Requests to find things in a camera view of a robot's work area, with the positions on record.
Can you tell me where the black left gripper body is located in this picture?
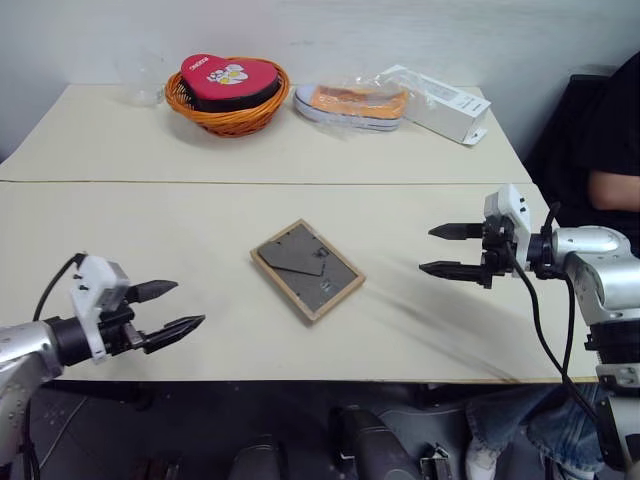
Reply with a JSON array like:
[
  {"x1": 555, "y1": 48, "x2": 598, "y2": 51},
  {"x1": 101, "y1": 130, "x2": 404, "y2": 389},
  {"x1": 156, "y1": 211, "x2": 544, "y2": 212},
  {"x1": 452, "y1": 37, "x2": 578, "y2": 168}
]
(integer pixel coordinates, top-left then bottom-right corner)
[{"x1": 98, "y1": 288, "x2": 147, "y2": 356}]

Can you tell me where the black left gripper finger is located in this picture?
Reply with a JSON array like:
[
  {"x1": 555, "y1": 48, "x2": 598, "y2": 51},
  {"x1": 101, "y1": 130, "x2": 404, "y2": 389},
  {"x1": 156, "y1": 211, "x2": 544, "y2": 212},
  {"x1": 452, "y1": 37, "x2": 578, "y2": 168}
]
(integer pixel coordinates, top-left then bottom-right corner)
[
  {"x1": 141, "y1": 314, "x2": 207, "y2": 355},
  {"x1": 130, "y1": 279, "x2": 180, "y2": 303}
]

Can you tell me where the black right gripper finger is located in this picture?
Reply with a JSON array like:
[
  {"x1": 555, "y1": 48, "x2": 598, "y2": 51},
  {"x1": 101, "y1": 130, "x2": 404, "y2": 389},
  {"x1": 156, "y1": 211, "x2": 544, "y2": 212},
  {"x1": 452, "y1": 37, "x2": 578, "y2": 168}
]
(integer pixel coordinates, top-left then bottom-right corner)
[
  {"x1": 418, "y1": 260, "x2": 487, "y2": 284},
  {"x1": 428, "y1": 223, "x2": 484, "y2": 240}
]

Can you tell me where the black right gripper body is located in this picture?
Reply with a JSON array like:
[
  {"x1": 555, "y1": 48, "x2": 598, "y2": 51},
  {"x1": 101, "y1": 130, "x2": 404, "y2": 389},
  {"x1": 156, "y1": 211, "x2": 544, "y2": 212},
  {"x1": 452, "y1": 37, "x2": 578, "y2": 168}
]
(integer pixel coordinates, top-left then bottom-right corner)
[{"x1": 479, "y1": 213, "x2": 517, "y2": 291}]

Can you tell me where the white cardboard box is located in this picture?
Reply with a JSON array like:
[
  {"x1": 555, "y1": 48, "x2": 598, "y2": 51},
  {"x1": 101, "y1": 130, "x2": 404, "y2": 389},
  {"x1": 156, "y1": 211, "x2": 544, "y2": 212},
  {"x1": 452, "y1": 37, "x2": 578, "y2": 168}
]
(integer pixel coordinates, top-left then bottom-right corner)
[{"x1": 380, "y1": 63, "x2": 491, "y2": 147}]

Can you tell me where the person in black shirt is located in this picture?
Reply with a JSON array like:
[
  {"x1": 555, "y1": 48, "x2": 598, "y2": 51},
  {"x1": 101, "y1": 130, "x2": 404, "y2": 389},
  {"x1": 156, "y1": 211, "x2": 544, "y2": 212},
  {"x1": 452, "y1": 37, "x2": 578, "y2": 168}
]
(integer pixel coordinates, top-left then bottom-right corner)
[{"x1": 466, "y1": 49, "x2": 640, "y2": 480}]

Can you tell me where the dark rounded robot leg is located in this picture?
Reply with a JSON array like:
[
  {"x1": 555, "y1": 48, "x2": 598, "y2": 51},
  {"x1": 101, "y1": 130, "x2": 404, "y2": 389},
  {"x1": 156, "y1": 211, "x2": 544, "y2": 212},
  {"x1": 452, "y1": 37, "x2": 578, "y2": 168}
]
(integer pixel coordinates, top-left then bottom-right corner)
[
  {"x1": 230, "y1": 434, "x2": 289, "y2": 480},
  {"x1": 327, "y1": 407, "x2": 419, "y2": 480}
]

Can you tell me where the orange sneaker in plastic bag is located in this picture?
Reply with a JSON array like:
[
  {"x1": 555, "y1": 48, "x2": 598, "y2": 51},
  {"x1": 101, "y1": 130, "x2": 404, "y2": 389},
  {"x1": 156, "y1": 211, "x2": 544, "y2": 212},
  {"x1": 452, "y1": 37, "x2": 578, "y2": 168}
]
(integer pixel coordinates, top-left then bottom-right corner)
[{"x1": 292, "y1": 74, "x2": 416, "y2": 141}]

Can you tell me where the orange wicker basket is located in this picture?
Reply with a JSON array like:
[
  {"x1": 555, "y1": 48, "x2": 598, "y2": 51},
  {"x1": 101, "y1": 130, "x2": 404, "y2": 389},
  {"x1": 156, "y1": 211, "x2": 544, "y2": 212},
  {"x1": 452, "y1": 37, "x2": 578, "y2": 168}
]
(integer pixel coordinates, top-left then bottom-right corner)
[{"x1": 165, "y1": 55, "x2": 292, "y2": 136}]

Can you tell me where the clear plastic cup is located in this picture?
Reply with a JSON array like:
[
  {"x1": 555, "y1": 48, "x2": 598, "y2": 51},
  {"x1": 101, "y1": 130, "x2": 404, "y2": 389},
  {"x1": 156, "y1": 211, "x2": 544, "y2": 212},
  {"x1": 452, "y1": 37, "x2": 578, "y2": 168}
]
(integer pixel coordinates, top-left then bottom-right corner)
[{"x1": 117, "y1": 49, "x2": 167, "y2": 108}]

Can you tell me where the red heart-shaped box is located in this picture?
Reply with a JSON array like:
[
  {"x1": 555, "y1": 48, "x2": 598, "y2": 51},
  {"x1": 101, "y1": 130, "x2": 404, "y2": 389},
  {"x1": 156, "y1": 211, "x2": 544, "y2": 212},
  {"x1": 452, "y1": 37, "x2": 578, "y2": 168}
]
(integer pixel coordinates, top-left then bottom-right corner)
[{"x1": 179, "y1": 53, "x2": 281, "y2": 115}]

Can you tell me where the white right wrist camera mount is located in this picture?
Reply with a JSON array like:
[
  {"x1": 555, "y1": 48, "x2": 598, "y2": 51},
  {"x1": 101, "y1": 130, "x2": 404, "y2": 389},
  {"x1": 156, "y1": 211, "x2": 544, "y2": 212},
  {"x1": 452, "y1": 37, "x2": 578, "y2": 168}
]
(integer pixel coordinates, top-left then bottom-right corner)
[{"x1": 483, "y1": 183, "x2": 533, "y2": 274}]

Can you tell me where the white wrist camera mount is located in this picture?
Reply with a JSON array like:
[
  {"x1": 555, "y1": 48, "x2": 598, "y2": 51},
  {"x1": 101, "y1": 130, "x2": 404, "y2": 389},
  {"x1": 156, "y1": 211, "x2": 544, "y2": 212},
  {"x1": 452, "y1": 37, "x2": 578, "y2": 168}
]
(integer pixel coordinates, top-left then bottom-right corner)
[
  {"x1": 483, "y1": 183, "x2": 533, "y2": 274},
  {"x1": 68, "y1": 255, "x2": 131, "y2": 362}
]

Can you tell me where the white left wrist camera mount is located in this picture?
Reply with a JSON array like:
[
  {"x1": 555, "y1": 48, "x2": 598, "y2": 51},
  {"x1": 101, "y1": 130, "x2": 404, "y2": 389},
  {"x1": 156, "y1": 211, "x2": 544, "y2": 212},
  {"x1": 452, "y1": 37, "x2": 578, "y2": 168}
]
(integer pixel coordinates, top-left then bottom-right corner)
[{"x1": 68, "y1": 255, "x2": 131, "y2": 362}]

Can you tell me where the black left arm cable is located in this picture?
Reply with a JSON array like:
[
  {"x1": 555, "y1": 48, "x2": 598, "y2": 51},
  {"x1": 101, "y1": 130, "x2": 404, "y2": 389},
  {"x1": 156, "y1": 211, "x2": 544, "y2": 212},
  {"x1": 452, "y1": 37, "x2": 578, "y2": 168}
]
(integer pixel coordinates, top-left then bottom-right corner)
[{"x1": 32, "y1": 253, "x2": 85, "y2": 322}]

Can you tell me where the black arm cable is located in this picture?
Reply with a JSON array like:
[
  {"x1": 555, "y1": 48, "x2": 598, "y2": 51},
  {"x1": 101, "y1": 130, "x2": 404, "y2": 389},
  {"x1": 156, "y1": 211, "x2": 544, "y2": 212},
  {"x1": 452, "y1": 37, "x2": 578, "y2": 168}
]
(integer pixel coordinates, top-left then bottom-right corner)
[
  {"x1": 32, "y1": 253, "x2": 85, "y2": 322},
  {"x1": 505, "y1": 202, "x2": 636, "y2": 470}
]

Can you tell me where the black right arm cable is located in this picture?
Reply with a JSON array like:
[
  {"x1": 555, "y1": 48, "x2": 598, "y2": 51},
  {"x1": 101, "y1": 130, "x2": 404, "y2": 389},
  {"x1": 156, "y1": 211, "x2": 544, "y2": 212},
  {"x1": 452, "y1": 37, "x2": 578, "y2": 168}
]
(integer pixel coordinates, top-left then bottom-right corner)
[{"x1": 505, "y1": 202, "x2": 636, "y2": 470}]

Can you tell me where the wooden picture frame face down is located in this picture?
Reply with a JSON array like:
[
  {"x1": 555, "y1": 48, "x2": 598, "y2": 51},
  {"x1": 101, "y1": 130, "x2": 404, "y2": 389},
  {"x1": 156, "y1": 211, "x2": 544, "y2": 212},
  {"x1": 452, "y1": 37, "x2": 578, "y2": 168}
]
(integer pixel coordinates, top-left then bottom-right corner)
[{"x1": 249, "y1": 218, "x2": 366, "y2": 323}]

